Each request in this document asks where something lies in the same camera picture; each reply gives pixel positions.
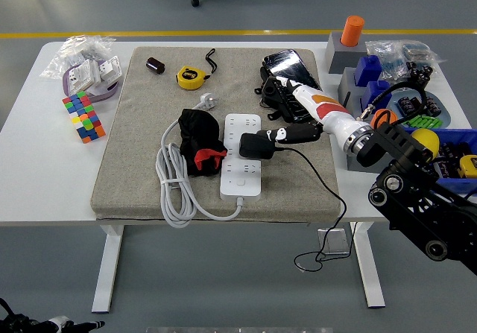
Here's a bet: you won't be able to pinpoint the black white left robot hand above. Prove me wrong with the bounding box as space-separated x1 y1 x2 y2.
48 314 106 333

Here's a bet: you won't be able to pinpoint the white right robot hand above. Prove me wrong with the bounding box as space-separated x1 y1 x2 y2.
256 74 358 151

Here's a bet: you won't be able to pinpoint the black power adapter with cord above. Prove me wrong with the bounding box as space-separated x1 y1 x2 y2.
238 133 359 273

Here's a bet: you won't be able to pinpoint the white power strip with cable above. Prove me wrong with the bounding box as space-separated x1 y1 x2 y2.
155 92 263 229

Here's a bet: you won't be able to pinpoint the blue block peg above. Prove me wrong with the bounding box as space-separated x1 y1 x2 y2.
353 54 383 87
361 80 392 114

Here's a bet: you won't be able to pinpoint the orange cylinder peg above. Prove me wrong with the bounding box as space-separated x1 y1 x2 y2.
341 15 365 47
370 109 398 129

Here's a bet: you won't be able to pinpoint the black phone holder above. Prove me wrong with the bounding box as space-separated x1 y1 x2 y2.
254 68 299 122

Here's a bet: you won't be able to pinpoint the black smartphone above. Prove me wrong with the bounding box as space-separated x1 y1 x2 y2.
262 48 325 124

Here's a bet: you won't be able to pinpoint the white table leg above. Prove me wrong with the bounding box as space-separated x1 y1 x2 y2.
92 224 125 314
350 221 387 309

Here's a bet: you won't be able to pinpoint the clear bag of blue parts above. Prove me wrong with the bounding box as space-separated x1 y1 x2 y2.
400 41 446 66
364 40 411 88

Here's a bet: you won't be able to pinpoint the green small parts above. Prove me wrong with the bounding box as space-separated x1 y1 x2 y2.
404 115 444 129

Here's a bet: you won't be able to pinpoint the loose black capacitors pile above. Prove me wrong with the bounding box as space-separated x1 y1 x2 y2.
405 61 434 89

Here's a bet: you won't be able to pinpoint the black capacitors group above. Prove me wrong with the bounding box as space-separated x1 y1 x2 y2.
397 95 443 118

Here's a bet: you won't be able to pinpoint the light blue plate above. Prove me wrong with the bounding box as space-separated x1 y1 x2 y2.
387 89 453 129

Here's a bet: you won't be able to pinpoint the clear acrylic stand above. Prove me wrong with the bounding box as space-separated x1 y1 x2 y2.
317 227 352 256

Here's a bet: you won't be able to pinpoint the black cloth pouch red trim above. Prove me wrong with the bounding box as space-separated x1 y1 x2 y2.
177 108 228 177

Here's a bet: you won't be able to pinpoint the blue plastic bin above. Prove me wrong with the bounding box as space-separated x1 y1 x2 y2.
402 127 477 194

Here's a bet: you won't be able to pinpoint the dark brown small cylinder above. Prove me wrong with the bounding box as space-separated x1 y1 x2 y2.
145 57 166 75

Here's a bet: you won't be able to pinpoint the grey-brown mat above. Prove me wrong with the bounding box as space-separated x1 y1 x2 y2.
90 45 342 224

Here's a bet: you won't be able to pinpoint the colourful puzzle cube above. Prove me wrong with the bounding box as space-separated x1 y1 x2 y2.
70 111 107 145
61 91 97 122

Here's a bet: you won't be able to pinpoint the purple band loop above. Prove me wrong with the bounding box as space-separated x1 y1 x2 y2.
61 64 121 104

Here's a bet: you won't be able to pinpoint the clear bag of white parts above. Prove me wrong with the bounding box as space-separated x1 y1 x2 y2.
40 35 116 80

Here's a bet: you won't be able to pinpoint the yellow tape measure black strap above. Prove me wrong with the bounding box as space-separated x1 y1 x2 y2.
175 48 217 90

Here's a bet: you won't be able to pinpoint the white wall socket panel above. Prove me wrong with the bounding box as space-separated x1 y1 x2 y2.
97 55 123 85
68 59 101 92

